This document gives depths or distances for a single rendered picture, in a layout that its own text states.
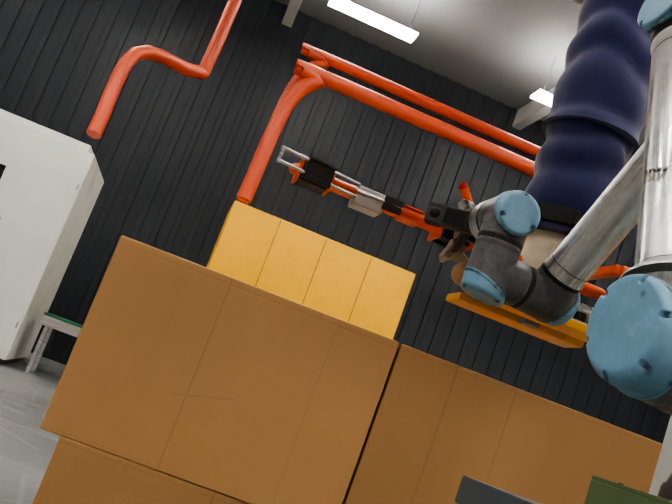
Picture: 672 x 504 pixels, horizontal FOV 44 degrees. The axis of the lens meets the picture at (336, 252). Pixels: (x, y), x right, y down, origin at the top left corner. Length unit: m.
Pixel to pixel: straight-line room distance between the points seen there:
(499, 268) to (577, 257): 0.15
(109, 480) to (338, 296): 7.70
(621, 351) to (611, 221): 0.54
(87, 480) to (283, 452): 0.37
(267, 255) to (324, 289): 0.73
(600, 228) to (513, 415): 0.44
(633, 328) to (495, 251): 0.55
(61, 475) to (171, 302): 0.38
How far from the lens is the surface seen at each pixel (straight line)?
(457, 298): 2.03
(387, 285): 9.43
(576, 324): 1.92
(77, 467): 1.71
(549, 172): 2.04
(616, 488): 1.25
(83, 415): 1.70
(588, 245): 1.64
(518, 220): 1.63
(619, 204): 1.62
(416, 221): 1.92
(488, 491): 1.22
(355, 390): 1.71
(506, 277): 1.62
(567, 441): 1.85
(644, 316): 1.12
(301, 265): 9.23
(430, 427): 1.75
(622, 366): 1.12
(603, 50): 2.14
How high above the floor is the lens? 0.78
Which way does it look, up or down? 10 degrees up
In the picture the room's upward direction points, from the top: 21 degrees clockwise
